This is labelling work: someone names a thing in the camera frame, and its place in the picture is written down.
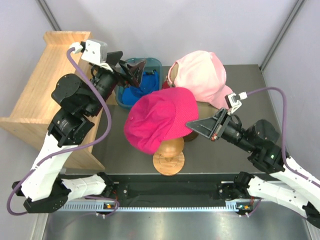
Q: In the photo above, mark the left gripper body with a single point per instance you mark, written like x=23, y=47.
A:
x=123, y=77

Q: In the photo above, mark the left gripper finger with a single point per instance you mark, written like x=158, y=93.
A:
x=136, y=70
x=113, y=58

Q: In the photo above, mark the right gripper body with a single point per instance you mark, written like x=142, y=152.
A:
x=224, y=126

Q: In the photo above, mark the blue cap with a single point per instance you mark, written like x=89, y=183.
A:
x=150, y=82

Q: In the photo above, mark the magenta cap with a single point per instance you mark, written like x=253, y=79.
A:
x=160, y=116

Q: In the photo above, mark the round wooden hat stand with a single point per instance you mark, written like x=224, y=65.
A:
x=169, y=158

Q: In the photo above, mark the khaki cap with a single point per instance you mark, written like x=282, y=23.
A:
x=172, y=75

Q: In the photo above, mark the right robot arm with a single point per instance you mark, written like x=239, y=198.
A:
x=260, y=141

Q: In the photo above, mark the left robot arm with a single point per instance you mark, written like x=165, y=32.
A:
x=83, y=120

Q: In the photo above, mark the dark wooden stand base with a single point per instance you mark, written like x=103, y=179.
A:
x=190, y=137

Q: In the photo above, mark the teal plastic bin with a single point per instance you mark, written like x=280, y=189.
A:
x=151, y=64

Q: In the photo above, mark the wooden shelf box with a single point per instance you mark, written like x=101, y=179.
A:
x=35, y=108

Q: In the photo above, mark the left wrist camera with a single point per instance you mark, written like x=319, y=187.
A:
x=94, y=52

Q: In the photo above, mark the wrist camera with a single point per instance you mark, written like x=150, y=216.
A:
x=234, y=101
x=94, y=52

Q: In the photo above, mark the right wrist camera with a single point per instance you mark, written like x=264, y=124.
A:
x=234, y=101

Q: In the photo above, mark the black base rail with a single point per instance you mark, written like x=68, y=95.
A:
x=213, y=189

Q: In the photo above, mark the grey cable duct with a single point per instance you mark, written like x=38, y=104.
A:
x=101, y=206

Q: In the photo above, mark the left aluminium corner post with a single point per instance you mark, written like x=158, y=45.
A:
x=44, y=7

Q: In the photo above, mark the aluminium corner post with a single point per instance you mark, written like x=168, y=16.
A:
x=293, y=13
x=44, y=7

